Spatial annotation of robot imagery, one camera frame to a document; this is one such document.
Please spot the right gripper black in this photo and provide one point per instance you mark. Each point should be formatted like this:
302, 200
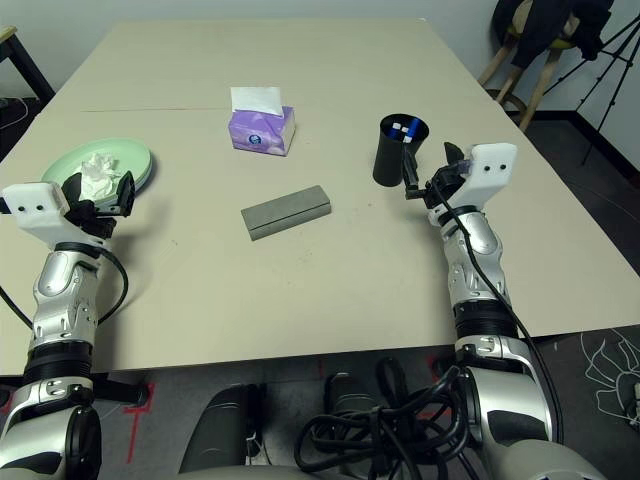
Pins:
442, 185

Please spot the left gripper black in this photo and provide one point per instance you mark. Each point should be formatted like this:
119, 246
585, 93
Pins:
95, 220

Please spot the white tissue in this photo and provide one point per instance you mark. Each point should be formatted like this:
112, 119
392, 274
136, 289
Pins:
100, 175

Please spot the green plastic plate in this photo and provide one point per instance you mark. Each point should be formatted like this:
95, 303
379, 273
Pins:
125, 152

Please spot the grey glasses case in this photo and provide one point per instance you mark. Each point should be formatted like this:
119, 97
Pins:
285, 210

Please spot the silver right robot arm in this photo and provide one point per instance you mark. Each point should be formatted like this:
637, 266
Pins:
475, 240

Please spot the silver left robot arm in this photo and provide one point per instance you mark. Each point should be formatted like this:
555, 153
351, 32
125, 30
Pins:
55, 280

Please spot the black plastic cup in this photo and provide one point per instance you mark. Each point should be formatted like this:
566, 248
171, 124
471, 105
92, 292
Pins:
387, 160

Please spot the wooden stool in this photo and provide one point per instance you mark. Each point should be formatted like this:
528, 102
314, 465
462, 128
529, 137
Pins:
542, 85

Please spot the beige side table black legs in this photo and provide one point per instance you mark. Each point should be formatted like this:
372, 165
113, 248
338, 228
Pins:
30, 70

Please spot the purple tissue pack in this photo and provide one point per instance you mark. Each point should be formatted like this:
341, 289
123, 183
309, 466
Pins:
255, 132

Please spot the yellow-green stool cushion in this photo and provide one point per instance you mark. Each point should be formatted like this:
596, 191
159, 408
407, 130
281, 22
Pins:
562, 44

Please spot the black tripod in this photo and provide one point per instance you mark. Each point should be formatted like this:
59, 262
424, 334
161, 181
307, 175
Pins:
618, 90

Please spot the dark grey robot left leg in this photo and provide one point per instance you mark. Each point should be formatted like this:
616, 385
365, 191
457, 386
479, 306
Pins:
225, 425

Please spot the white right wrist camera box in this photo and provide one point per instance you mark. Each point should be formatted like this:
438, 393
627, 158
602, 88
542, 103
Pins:
492, 170

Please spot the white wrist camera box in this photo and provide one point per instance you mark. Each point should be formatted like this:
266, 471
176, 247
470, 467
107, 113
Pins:
492, 170
35, 210

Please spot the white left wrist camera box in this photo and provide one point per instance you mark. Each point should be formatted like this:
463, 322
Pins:
35, 210

